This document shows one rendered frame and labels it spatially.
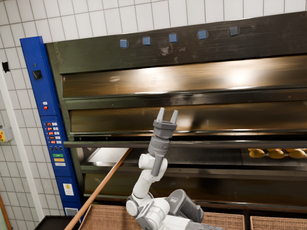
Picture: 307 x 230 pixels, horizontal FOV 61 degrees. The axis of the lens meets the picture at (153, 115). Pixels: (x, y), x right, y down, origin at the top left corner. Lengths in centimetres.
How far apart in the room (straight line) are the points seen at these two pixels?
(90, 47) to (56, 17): 29
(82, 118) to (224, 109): 99
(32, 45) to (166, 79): 93
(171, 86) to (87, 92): 58
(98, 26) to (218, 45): 74
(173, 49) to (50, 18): 83
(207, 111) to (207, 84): 18
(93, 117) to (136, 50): 58
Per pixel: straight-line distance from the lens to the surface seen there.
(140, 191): 130
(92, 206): 222
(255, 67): 160
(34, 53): 197
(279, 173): 184
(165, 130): 114
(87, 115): 191
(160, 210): 95
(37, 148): 226
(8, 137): 233
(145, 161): 117
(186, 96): 162
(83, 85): 184
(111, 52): 171
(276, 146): 159
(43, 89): 199
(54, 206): 249
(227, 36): 156
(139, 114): 175
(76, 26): 181
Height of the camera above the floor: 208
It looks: 17 degrees down
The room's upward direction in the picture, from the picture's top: 7 degrees counter-clockwise
